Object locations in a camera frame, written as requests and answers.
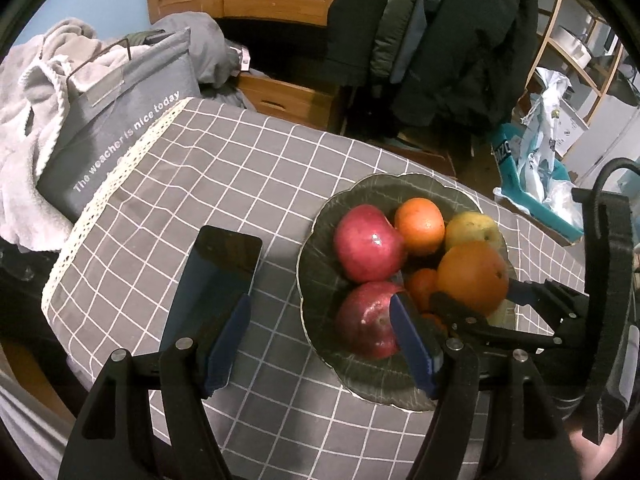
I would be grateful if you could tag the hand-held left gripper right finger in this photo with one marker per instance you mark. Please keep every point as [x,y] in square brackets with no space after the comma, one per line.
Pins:
[415,345]

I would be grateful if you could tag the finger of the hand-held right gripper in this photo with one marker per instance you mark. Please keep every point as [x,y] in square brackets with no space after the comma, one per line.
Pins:
[450,312]
[520,290]

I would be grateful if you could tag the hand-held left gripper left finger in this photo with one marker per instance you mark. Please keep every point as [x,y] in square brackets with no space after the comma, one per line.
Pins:
[227,345]

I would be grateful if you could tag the tiny tangerine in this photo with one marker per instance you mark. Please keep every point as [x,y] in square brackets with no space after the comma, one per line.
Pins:
[431,321]

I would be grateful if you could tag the lemon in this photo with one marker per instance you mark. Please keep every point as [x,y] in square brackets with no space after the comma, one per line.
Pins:
[500,316]

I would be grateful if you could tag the large orange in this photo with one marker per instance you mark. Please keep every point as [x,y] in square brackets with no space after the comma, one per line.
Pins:
[472,277]

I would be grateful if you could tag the dark red apple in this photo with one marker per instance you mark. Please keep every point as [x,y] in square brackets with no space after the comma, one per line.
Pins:
[367,320]

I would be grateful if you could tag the yellow green apple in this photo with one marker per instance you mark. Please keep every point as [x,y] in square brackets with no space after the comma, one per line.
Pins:
[472,230]

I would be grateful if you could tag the bright red apple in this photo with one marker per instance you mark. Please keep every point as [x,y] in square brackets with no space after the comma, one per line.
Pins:
[369,242]

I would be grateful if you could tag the dark green glass bowl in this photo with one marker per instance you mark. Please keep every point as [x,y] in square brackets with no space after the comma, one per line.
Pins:
[320,280]

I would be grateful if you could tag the person's right forearm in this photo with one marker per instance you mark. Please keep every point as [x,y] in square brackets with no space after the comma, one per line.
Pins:
[595,460]

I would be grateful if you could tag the large cardboard box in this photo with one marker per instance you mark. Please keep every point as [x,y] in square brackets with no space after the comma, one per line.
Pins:
[530,222]

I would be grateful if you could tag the black smartphone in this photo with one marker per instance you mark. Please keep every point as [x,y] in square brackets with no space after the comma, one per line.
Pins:
[220,270]

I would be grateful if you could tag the clear plastic bag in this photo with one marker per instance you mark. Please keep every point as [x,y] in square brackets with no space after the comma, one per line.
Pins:
[562,205]

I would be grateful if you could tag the teal plastic crate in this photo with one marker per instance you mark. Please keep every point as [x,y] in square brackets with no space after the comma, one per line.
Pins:
[510,170]

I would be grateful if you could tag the cardboard box with orange packets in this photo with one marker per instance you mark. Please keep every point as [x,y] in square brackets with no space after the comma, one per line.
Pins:
[425,152]

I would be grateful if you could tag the white plastic basket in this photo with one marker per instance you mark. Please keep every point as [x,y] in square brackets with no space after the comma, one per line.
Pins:
[572,125]

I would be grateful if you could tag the grey checked tablecloth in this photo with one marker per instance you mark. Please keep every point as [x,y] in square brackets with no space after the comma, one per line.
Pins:
[250,160]

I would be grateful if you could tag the person's grey clothing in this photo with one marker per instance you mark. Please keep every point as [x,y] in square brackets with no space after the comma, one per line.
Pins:
[30,430]

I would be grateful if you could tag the black hooded coat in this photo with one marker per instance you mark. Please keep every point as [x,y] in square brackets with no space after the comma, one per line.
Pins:
[480,60]

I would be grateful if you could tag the white cooking pot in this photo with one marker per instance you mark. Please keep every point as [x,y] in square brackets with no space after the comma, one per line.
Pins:
[572,47]

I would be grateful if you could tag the wooden shelf rack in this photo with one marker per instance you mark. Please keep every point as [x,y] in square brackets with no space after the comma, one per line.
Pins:
[545,45]

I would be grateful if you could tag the wooden drawer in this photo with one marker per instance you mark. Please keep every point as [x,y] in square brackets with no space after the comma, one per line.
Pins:
[290,100]

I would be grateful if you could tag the grey fabric tote bag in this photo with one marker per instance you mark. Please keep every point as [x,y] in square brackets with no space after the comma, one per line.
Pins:
[125,110]

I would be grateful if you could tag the pile of grey white clothes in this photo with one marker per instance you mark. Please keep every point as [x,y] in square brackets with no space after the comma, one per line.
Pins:
[25,160]

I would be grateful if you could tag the olive puffer jacket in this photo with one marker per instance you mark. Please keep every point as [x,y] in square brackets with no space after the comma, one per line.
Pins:
[395,30]

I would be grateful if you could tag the grey blue jacket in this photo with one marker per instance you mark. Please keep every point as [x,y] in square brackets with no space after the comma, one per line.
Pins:
[427,15]

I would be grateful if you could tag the dark green coat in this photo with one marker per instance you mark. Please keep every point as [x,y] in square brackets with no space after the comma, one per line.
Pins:
[350,25]

